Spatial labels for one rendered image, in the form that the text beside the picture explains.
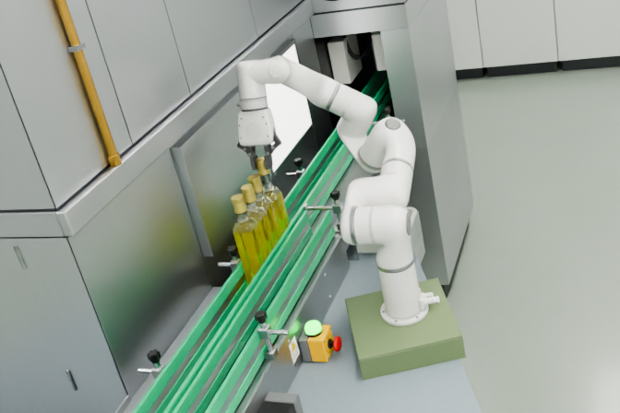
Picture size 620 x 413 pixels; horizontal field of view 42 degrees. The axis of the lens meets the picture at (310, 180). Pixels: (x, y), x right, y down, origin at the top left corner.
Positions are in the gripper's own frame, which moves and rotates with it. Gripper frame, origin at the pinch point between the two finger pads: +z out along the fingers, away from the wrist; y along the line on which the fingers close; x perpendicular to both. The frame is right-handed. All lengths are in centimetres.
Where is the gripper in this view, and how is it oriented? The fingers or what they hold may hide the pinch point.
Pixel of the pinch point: (261, 161)
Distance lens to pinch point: 226.6
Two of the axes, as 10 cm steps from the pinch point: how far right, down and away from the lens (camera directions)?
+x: 3.6, -2.2, 9.1
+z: 1.1, 9.8, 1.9
